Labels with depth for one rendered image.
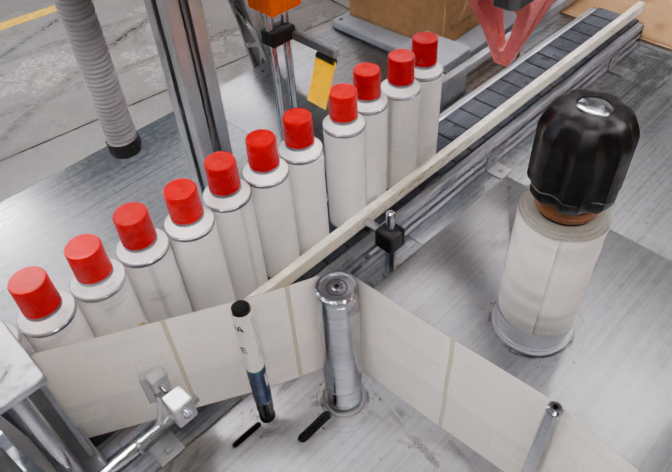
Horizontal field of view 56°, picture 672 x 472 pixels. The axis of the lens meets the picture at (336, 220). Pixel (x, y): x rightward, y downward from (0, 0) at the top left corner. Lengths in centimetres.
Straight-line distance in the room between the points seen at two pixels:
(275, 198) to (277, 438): 25
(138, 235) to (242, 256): 14
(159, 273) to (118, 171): 47
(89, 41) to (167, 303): 26
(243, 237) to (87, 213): 40
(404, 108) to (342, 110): 11
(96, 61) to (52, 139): 214
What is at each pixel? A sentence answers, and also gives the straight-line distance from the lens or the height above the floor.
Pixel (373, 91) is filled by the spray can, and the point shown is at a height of 106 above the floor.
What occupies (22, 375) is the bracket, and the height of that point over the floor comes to 114.
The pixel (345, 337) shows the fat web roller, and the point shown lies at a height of 102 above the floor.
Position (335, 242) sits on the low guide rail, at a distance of 79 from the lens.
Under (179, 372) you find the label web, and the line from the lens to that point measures 61.
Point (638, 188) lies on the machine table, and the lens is 105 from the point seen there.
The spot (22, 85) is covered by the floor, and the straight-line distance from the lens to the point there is 319.
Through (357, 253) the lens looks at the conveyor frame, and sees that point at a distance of 82.
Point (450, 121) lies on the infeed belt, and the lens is 103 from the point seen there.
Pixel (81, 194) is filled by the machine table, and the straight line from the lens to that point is 107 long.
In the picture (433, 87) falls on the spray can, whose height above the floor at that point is 103.
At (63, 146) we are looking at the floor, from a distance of 271.
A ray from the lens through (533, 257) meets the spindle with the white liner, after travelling 62.
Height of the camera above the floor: 148
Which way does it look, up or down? 45 degrees down
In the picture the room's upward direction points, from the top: 4 degrees counter-clockwise
